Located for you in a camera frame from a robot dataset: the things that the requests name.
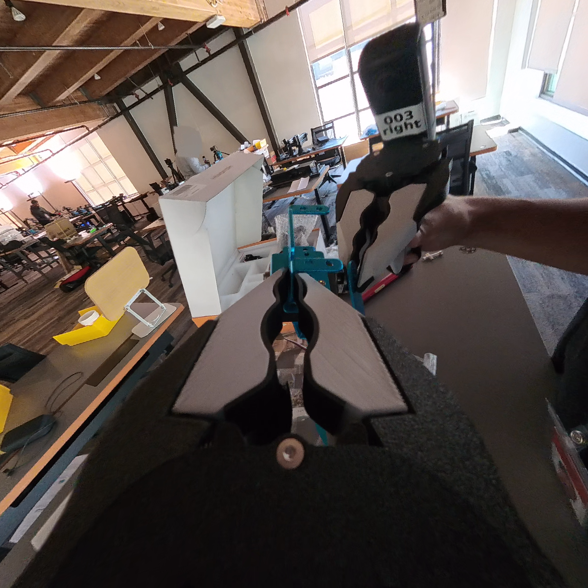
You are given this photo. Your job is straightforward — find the black computer mouse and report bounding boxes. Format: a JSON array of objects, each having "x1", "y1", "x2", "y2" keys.
[{"x1": 0, "y1": 413, "x2": 59, "y2": 454}]

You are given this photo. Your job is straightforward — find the black mesh office chair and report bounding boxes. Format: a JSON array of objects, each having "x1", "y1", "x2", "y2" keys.
[{"x1": 447, "y1": 119, "x2": 477, "y2": 196}]

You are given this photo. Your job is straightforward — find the wooden panel on clear stand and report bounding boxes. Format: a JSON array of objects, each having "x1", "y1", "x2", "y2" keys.
[{"x1": 84, "y1": 247, "x2": 178, "y2": 339}]

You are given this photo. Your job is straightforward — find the orange and white cardboard box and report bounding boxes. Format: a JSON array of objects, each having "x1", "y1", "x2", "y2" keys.
[{"x1": 158, "y1": 152, "x2": 277, "y2": 319}]

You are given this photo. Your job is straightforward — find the background office desks and chairs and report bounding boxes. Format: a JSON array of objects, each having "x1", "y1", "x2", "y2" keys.
[{"x1": 0, "y1": 181, "x2": 177, "y2": 295}]

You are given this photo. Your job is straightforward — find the yellow plastic bin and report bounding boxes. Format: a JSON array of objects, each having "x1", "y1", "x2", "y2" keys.
[
  {"x1": 0, "y1": 383, "x2": 14, "y2": 455},
  {"x1": 52, "y1": 316, "x2": 124, "y2": 346}
]

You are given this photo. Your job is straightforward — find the person's right forearm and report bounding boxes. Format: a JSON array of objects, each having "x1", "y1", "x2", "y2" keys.
[{"x1": 466, "y1": 195, "x2": 588, "y2": 276}]

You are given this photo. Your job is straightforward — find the grey hanging panel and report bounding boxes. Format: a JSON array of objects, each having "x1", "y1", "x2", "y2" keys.
[{"x1": 413, "y1": 0, "x2": 447, "y2": 22}]

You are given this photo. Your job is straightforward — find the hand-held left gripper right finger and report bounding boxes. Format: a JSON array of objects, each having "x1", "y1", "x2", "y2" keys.
[{"x1": 295, "y1": 270, "x2": 409, "y2": 426}]

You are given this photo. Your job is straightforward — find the blue servo bracket assembly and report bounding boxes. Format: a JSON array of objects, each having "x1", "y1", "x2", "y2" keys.
[{"x1": 270, "y1": 204, "x2": 367, "y2": 343}]

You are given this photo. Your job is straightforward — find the dark grey desk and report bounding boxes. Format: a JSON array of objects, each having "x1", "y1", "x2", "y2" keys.
[{"x1": 193, "y1": 246, "x2": 588, "y2": 588}]

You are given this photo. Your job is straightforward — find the bubble wrap bundle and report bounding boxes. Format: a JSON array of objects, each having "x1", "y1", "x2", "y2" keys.
[{"x1": 275, "y1": 213, "x2": 319, "y2": 245}]

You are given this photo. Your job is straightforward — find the red printed card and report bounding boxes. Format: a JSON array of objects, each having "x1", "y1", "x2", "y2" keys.
[{"x1": 546, "y1": 399, "x2": 588, "y2": 522}]

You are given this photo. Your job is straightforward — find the neighbouring grey desk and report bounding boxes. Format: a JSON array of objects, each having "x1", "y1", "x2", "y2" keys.
[{"x1": 0, "y1": 302, "x2": 185, "y2": 517}]

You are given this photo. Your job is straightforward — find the white foam box insert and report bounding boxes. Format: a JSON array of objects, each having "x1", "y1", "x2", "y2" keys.
[{"x1": 220, "y1": 248, "x2": 277, "y2": 314}]

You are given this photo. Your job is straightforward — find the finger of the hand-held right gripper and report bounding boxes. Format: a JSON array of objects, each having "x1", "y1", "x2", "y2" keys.
[
  {"x1": 357, "y1": 183, "x2": 429, "y2": 288},
  {"x1": 337, "y1": 188, "x2": 378, "y2": 266}
]

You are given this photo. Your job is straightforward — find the red electric screwdriver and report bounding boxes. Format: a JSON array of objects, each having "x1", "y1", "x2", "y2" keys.
[{"x1": 362, "y1": 270, "x2": 410, "y2": 302}]

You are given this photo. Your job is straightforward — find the person's right hand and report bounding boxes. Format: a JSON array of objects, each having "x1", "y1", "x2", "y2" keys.
[{"x1": 404, "y1": 197, "x2": 475, "y2": 267}]

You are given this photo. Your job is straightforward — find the large grid window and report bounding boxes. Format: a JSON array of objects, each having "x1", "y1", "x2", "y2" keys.
[{"x1": 298, "y1": 0, "x2": 439, "y2": 135}]

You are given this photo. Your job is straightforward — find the long workbench with equipment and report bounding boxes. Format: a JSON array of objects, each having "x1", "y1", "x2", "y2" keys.
[{"x1": 263, "y1": 120, "x2": 351, "y2": 205}]

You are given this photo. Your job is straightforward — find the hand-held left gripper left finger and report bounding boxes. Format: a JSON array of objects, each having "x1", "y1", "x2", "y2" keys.
[{"x1": 170, "y1": 269, "x2": 290, "y2": 420}]

